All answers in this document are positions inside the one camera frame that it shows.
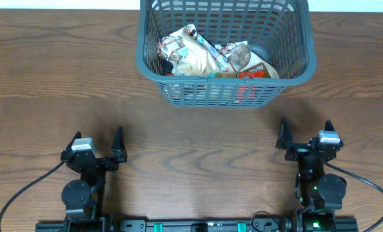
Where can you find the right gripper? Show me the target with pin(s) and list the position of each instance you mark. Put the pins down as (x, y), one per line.
(304, 151)

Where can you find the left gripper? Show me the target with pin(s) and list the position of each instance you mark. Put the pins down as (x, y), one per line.
(118, 152)

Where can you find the Panifee snack bag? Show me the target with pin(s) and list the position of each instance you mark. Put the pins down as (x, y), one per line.
(168, 44)
(244, 63)

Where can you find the grey plastic basket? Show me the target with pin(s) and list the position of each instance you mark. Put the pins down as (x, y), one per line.
(278, 31)

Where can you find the beige paper bag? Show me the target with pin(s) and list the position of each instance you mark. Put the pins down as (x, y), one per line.
(185, 40)

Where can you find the Kleenex tissue multipack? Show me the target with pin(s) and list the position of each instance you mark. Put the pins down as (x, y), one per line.
(219, 58)

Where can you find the teal snack packet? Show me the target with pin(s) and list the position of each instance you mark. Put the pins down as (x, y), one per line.
(195, 62)

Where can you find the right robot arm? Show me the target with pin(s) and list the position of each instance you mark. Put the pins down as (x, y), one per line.
(320, 194)

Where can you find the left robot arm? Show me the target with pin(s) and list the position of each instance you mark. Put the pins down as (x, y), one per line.
(83, 197)

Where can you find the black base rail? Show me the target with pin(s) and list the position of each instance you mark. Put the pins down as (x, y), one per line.
(256, 224)

